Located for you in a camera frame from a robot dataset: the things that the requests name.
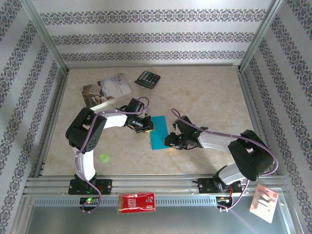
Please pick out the blue paper sheet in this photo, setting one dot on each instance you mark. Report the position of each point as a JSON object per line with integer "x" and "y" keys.
{"x": 159, "y": 132}

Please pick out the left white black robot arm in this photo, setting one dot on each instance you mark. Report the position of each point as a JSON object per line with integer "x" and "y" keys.
{"x": 86, "y": 165}

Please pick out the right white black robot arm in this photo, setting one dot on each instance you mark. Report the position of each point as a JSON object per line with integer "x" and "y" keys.
{"x": 214, "y": 141}

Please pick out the grey metal sheet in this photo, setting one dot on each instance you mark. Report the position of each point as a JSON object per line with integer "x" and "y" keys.
{"x": 170, "y": 221}

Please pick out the black calculator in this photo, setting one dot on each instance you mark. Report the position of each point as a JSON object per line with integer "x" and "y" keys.
{"x": 147, "y": 80}

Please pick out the paperback book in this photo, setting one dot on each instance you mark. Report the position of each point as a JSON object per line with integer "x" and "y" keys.
{"x": 107, "y": 90}

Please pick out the red packet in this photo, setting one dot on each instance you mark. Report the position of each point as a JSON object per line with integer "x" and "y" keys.
{"x": 136, "y": 202}

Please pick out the pink blister pack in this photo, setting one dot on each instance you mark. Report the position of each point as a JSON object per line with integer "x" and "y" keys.
{"x": 262, "y": 207}

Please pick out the long aluminium mounting rail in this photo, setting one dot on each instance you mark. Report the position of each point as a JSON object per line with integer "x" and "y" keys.
{"x": 158, "y": 182}

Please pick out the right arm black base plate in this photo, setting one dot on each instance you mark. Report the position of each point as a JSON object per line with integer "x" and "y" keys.
{"x": 204, "y": 186}

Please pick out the thin aluminium edge rail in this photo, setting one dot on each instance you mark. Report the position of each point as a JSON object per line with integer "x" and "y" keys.
{"x": 151, "y": 65}

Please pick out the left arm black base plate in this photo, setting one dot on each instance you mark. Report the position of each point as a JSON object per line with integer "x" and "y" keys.
{"x": 106, "y": 186}

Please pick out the aluminium side rail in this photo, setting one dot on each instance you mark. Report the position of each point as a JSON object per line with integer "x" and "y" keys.
{"x": 51, "y": 122}
{"x": 257, "y": 122}

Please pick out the aluminium frame post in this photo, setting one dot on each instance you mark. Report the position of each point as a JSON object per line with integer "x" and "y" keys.
{"x": 46, "y": 36}
{"x": 262, "y": 36}

